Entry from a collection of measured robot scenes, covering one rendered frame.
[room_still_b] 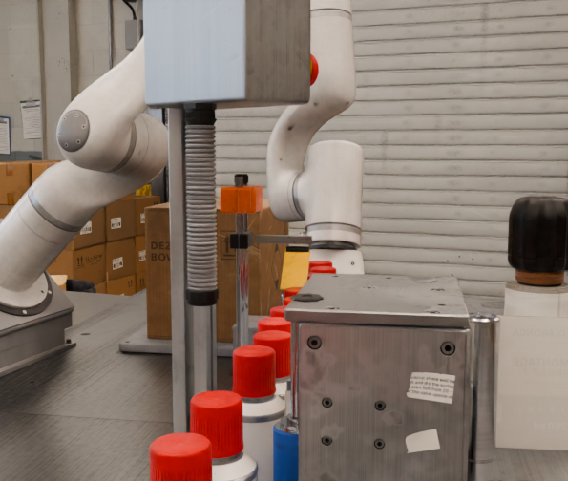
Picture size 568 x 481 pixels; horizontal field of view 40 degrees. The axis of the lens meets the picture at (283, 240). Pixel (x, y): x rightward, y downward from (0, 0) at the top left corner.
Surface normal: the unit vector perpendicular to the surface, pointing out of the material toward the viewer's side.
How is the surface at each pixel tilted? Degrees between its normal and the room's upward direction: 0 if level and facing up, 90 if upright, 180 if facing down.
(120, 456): 0
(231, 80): 90
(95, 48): 90
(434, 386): 90
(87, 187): 61
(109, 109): 70
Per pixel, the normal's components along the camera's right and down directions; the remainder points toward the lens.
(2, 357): 0.94, 0.04
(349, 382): -0.17, 0.12
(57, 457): 0.00, -0.99
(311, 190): -0.74, -0.19
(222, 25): -0.70, 0.09
